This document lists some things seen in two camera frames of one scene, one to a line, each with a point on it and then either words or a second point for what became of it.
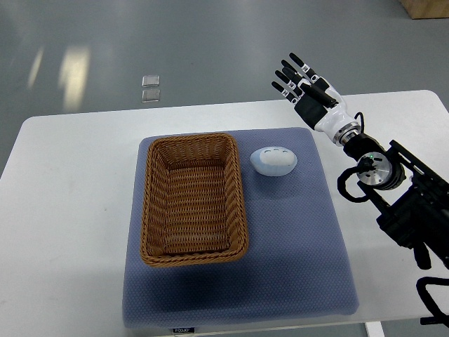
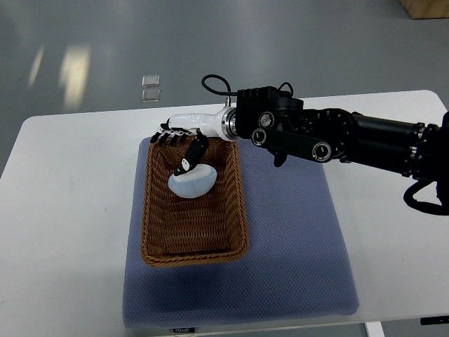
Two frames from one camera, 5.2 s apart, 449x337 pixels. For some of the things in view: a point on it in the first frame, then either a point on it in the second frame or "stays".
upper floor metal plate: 150,81 stays
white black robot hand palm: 325,113 to 222,123
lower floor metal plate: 151,95 stays
